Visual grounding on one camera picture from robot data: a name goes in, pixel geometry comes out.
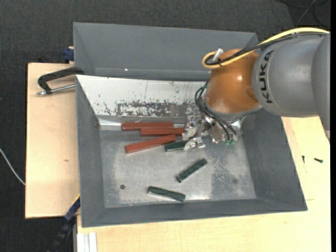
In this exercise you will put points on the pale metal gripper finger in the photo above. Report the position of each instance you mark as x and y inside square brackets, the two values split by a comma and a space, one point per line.
[194, 144]
[191, 127]

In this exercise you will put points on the pale wood board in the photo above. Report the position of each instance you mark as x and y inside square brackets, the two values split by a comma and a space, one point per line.
[50, 140]

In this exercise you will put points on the small black screw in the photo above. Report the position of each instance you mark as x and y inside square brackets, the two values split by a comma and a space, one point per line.
[318, 160]

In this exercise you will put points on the grey metal bin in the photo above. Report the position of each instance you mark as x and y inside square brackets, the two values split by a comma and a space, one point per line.
[162, 167]

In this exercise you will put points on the red-brown flat block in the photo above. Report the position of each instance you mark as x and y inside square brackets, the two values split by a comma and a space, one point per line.
[147, 125]
[149, 144]
[161, 131]

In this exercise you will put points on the dark green flat block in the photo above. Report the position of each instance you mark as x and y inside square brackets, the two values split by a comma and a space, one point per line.
[191, 170]
[166, 193]
[174, 146]

